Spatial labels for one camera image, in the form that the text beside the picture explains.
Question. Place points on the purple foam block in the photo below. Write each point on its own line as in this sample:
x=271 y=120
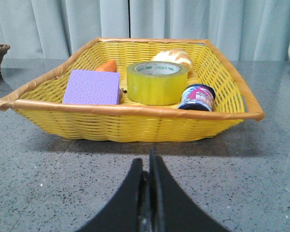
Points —
x=92 y=87

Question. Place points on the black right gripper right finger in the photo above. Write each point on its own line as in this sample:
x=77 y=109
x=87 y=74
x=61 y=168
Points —
x=172 y=209

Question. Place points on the pale grey curtain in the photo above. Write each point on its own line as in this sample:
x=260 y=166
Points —
x=55 y=29

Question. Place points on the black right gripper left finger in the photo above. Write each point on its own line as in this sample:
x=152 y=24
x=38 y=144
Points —
x=121 y=213

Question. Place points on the orange toy carrot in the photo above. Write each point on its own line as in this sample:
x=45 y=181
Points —
x=109 y=66

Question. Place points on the small blue printed can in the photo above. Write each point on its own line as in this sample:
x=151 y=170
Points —
x=198 y=97

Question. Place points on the yellow woven basket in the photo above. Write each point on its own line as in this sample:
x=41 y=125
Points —
x=40 y=100

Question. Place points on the yellow tape roll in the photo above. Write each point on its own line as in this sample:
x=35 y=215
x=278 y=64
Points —
x=156 y=82

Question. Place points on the toy bread roll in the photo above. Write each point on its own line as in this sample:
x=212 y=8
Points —
x=175 y=55

